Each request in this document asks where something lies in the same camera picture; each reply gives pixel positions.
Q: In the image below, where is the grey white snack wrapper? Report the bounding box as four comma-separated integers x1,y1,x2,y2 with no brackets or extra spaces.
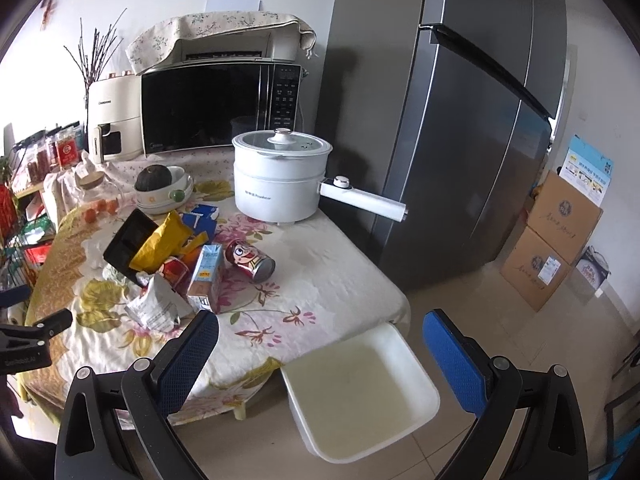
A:
125,274,194,333

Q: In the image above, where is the blue brown milk carton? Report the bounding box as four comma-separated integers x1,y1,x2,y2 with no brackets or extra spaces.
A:
186,243,224,313

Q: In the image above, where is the red cartoon can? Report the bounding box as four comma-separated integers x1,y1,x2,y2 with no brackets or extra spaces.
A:
224,240,276,283
157,256,189,290

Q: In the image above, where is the yellow snack bag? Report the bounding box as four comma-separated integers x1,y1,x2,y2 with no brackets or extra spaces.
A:
129,211,209,274

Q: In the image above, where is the blue cardboard snack box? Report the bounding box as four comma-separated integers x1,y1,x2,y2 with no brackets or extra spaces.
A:
180,203,219,242

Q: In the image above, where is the orange peel piece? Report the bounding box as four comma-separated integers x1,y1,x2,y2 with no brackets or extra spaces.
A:
181,246,202,269

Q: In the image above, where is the white plastic trash bin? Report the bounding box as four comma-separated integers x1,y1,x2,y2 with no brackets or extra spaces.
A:
281,323,440,465

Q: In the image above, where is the floral tablecloth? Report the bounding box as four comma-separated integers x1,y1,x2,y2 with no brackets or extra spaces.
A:
18,148,410,425

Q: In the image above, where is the glass jar with lid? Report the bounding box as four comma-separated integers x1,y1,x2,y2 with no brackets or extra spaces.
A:
75,170,122,224

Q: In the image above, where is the lower cardboard box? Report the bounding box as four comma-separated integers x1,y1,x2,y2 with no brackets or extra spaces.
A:
500,226,572,311

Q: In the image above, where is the red white package on floor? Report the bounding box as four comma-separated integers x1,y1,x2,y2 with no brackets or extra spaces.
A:
576,246,611,290

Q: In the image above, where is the white bowl with fruit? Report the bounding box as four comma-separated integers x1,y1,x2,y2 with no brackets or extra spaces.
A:
134,166,194,216

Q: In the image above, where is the cream air fryer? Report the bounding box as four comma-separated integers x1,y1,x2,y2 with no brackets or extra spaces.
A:
88,70,143,162

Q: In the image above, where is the upper cardboard box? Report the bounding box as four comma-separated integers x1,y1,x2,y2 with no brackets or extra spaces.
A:
527,172,603,263

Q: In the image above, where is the dried branch decoration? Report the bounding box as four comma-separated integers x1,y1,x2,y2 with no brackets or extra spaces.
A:
64,9,127,110

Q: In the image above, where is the black microwave oven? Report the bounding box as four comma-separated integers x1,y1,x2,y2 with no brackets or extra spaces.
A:
140,61,303,155

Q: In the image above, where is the light blue printed box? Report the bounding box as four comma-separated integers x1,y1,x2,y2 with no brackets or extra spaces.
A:
560,134,614,207

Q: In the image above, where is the floral dust cover cloth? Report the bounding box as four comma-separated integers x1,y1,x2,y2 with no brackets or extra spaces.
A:
126,11,317,74

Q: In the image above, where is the white electric cooking pot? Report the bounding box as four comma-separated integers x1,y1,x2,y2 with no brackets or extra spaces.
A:
232,128,408,223

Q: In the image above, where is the dark grey refrigerator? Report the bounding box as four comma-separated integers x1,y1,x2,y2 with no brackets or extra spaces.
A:
314,0,566,290

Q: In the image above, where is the wire storage rack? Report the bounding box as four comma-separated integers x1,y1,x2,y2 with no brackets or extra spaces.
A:
1,184,55,290

